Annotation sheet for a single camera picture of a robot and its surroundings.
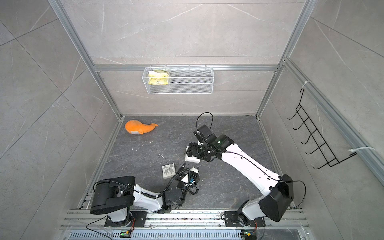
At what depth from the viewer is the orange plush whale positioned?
106 centimetres

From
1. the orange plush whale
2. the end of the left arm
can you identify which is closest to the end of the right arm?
the end of the left arm

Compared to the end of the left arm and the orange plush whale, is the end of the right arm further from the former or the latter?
the orange plush whale
